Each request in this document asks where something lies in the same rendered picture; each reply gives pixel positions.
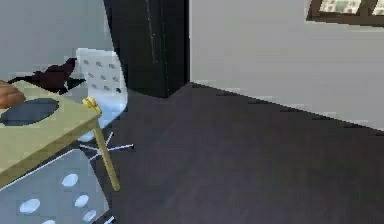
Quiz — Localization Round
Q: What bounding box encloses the dark blue round plate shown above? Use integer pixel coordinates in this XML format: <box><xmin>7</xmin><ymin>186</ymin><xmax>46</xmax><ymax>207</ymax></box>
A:
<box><xmin>0</xmin><ymin>97</ymin><xmax>60</xmax><ymax>127</ymax></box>

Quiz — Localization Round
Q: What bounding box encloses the dark maroon cloth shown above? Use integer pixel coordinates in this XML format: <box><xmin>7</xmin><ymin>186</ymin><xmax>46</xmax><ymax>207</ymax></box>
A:
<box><xmin>7</xmin><ymin>57</ymin><xmax>86</xmax><ymax>95</ymax></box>

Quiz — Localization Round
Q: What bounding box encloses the brown round bread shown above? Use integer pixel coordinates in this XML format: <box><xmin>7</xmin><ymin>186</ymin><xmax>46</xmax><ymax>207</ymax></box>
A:
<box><xmin>0</xmin><ymin>80</ymin><xmax>27</xmax><ymax>110</ymax></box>

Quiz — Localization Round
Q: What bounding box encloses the black tall cabinet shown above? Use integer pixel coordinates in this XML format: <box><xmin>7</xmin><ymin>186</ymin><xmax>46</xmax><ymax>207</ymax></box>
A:
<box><xmin>102</xmin><ymin>0</ymin><xmax>191</xmax><ymax>99</ymax></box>

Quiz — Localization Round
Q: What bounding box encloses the white perforated chair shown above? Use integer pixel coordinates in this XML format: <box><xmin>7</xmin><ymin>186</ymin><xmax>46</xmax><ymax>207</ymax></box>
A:
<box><xmin>0</xmin><ymin>148</ymin><xmax>117</xmax><ymax>224</ymax></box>
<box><xmin>75</xmin><ymin>47</ymin><xmax>135</xmax><ymax>162</ymax></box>

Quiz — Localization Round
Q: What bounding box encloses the small yellow object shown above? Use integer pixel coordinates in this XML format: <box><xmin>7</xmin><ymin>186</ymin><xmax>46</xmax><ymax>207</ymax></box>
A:
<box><xmin>81</xmin><ymin>96</ymin><xmax>102</xmax><ymax>115</ymax></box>

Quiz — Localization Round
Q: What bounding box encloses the brown framed window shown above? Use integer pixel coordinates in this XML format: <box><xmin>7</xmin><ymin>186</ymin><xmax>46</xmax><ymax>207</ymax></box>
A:
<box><xmin>305</xmin><ymin>0</ymin><xmax>384</xmax><ymax>28</ymax></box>

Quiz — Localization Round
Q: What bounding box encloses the olive green table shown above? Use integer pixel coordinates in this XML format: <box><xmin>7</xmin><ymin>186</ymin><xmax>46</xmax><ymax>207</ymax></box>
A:
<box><xmin>0</xmin><ymin>79</ymin><xmax>122</xmax><ymax>192</ymax></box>

